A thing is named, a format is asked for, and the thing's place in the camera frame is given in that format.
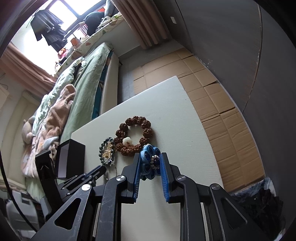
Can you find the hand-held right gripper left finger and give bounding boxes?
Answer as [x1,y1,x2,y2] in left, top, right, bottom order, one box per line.
[30,153,142,241]

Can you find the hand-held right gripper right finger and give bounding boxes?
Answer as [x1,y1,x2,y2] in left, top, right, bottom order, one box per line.
[159,152,257,241]

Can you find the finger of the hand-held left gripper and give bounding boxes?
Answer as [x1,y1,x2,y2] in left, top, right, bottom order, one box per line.
[35,149,62,202]
[59,165,107,194]

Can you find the blue flower bracelet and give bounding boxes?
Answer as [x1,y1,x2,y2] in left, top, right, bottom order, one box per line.
[140,144,162,180]

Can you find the black jewelry box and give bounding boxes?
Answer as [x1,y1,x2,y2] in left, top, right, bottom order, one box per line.
[55,139,86,180]

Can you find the beige plush toy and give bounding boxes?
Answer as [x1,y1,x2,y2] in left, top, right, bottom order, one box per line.
[22,115,36,145]

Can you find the pink fleece blanket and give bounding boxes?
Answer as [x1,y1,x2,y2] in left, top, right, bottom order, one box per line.
[20,84,77,178]

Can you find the bed with green sheet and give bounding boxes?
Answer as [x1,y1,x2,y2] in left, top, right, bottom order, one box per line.
[0,42,120,202]

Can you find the flattened cardboard sheets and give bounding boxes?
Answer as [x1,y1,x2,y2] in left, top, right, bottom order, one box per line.
[133,47,265,193]

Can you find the light patterned quilt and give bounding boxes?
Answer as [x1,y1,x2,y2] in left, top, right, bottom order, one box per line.
[32,57,86,139]

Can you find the dark fluffy cloth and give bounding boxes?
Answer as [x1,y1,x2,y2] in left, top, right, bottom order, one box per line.
[231,178,285,223]

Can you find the pink curtain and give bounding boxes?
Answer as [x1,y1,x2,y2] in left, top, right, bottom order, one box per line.
[0,43,57,100]
[111,0,171,50]

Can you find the patterned window seat cushion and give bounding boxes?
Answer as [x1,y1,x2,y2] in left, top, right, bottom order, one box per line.
[54,12,125,77]

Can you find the dark grey wardrobe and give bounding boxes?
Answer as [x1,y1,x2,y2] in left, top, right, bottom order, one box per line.
[173,0,296,186]

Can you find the hanging dark clothes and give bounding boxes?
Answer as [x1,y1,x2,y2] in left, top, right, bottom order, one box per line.
[31,10,68,53]

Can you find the black bag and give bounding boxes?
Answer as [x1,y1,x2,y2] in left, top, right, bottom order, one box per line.
[83,11,105,35]

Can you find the grey pillow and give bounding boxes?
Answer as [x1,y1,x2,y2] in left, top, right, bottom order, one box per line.
[104,0,118,18]

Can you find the window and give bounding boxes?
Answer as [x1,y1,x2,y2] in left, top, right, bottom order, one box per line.
[49,0,102,31]

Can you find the green bead bracelet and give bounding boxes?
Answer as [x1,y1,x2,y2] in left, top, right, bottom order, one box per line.
[99,137,116,166]

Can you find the brown large bead bracelet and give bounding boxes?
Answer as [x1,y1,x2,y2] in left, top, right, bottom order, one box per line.
[114,115,154,156]

